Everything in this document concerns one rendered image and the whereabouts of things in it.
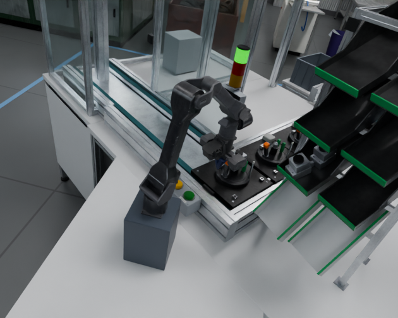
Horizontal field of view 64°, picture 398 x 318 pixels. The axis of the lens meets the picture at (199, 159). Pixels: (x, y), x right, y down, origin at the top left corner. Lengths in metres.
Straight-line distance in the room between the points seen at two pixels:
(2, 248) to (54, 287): 1.28
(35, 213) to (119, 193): 1.23
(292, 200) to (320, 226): 0.12
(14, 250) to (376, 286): 1.94
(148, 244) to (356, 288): 0.73
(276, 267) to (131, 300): 0.50
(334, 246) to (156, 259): 0.55
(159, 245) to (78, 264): 0.28
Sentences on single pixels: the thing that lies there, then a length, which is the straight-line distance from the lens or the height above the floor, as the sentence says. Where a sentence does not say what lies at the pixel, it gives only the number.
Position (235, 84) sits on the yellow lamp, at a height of 1.28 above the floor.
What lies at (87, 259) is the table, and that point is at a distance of 1.14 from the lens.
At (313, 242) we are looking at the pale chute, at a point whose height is 1.03.
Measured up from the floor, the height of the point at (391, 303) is 0.86.
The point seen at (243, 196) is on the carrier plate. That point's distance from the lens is 1.23.
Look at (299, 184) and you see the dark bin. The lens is 0.98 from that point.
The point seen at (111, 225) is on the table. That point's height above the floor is 0.86.
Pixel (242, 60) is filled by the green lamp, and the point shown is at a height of 1.37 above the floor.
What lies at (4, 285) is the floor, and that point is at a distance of 2.20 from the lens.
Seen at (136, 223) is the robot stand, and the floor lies 1.06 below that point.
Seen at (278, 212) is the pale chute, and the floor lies 1.03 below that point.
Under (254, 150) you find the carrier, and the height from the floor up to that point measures 0.97.
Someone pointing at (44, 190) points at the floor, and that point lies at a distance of 2.63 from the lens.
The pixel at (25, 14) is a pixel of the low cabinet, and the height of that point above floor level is 0.22.
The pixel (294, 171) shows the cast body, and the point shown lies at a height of 1.22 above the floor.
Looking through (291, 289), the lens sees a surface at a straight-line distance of 1.18.
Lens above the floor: 1.80
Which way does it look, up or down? 38 degrees down
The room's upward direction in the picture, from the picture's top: 11 degrees clockwise
